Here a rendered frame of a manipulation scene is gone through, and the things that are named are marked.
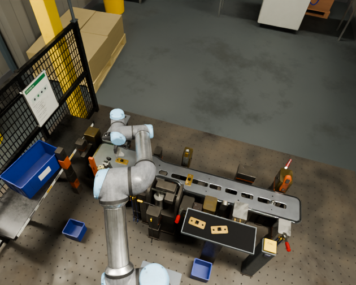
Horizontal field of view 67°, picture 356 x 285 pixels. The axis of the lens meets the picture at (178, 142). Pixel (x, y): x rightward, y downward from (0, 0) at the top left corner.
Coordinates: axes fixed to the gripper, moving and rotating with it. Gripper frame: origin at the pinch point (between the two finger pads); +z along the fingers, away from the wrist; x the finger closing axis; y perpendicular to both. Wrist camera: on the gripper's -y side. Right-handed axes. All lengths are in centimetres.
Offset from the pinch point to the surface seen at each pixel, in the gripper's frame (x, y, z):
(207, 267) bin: -40, 72, 40
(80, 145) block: -1.5, -27.6, 4.6
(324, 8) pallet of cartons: 507, 199, 93
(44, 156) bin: -14.0, -47.0, 8.9
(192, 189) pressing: -6, 50, 10
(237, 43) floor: 348, 53, 112
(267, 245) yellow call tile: -34, 94, -6
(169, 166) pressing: 5.8, 31.9, 10.9
